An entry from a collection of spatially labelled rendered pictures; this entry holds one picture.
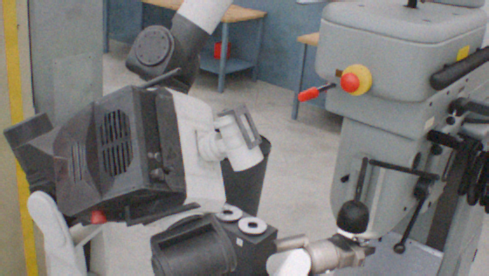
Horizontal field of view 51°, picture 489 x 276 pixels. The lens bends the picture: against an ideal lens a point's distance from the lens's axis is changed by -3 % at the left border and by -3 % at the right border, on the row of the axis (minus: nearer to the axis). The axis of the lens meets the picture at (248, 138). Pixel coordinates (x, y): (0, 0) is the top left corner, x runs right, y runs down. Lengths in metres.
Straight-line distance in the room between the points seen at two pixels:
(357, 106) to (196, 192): 0.41
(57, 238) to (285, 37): 5.41
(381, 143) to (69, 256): 0.78
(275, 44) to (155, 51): 5.51
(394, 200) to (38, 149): 0.84
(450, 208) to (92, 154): 1.14
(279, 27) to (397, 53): 5.51
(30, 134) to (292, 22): 5.32
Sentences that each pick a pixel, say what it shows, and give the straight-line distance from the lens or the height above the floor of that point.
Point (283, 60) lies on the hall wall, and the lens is 6.57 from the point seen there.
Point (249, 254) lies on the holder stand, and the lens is 1.67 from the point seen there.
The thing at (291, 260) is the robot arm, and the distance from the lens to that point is 1.31.
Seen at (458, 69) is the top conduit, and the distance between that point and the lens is 1.14.
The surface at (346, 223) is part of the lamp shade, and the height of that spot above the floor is 1.44.
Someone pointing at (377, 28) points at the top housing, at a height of 1.87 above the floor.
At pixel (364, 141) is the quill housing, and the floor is 1.58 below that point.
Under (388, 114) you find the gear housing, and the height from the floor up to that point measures 1.67.
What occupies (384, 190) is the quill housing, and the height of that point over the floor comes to 1.47.
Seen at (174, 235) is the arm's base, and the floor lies 1.45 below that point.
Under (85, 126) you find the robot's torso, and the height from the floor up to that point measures 1.63.
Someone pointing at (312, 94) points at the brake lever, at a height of 1.70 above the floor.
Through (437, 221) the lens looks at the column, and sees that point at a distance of 1.80.
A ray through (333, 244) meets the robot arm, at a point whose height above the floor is 1.28.
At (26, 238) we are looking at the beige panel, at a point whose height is 0.40.
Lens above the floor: 2.06
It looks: 24 degrees down
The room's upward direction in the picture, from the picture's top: 6 degrees clockwise
